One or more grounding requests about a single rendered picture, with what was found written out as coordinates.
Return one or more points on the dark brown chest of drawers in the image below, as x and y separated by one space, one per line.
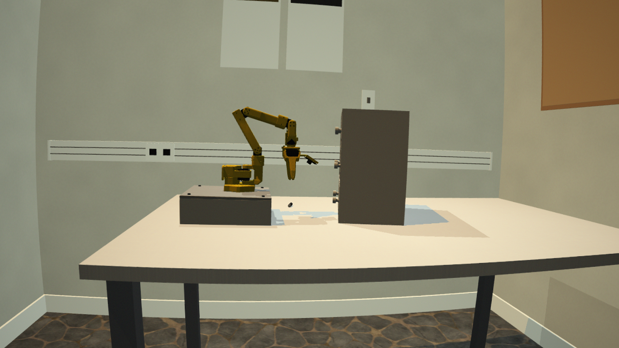
373 166

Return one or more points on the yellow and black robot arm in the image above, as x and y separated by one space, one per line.
234 173

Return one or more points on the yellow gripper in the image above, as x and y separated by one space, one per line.
292 154

